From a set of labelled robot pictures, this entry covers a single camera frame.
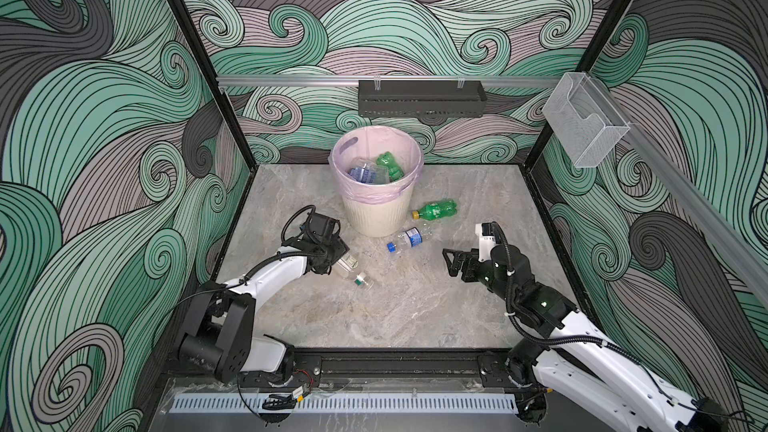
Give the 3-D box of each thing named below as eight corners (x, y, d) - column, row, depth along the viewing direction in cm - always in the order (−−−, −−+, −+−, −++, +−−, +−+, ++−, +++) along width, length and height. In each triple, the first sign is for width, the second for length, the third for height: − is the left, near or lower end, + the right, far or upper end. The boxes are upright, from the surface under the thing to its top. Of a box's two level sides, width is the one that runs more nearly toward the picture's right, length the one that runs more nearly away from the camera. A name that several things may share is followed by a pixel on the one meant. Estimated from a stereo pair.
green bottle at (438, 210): (416, 226, 103) (417, 218, 99) (411, 215, 106) (412, 206, 103) (457, 216, 106) (460, 208, 102) (451, 205, 109) (453, 197, 106)
